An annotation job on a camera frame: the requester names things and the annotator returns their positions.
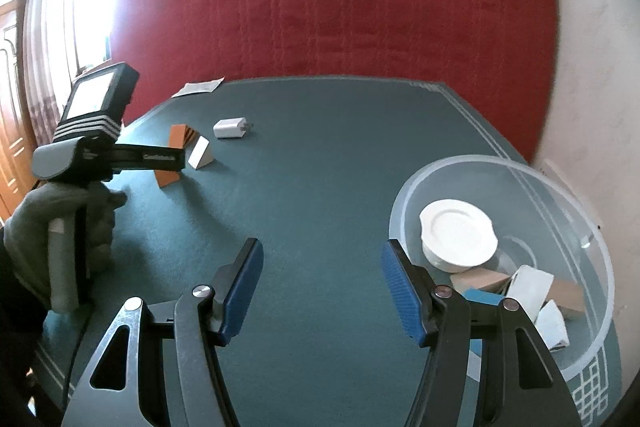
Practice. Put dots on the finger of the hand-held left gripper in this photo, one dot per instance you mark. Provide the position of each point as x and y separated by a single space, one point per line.
150 158

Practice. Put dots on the brown wooden rectangular block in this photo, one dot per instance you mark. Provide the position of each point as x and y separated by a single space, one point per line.
475 279

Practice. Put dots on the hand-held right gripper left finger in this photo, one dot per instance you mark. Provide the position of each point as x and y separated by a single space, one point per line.
245 282

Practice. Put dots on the person's left hand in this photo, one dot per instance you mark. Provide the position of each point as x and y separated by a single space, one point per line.
30 237

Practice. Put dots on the wooden wardrobe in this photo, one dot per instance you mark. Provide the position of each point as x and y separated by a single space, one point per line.
15 107

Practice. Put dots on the orange striped triangular block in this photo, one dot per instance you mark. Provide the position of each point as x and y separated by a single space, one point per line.
177 136

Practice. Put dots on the patterned curtain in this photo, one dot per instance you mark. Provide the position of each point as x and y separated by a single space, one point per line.
47 57

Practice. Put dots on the window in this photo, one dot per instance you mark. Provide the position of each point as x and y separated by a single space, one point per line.
95 17

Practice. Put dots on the clear plastic bowl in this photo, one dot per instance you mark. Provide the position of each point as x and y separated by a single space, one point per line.
600 257

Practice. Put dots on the light wooden block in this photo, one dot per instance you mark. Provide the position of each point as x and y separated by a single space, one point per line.
567 297

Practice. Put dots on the large white striped triangular block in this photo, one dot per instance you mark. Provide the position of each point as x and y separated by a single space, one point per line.
525 289

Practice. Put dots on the white paper slip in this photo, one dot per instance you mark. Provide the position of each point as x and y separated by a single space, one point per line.
197 88

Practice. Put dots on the white charger plug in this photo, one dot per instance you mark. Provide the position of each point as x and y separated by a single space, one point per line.
227 128

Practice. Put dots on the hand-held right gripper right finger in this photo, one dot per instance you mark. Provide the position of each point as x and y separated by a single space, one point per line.
400 292

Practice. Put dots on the small white plate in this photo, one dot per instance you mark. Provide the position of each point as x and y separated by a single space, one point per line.
457 232

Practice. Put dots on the blue triangular block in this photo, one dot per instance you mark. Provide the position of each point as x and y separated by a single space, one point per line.
482 297

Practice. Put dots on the small white triangular block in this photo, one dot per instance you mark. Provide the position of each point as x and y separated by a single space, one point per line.
198 153

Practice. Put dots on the person's left forearm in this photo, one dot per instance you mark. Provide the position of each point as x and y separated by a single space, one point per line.
17 332

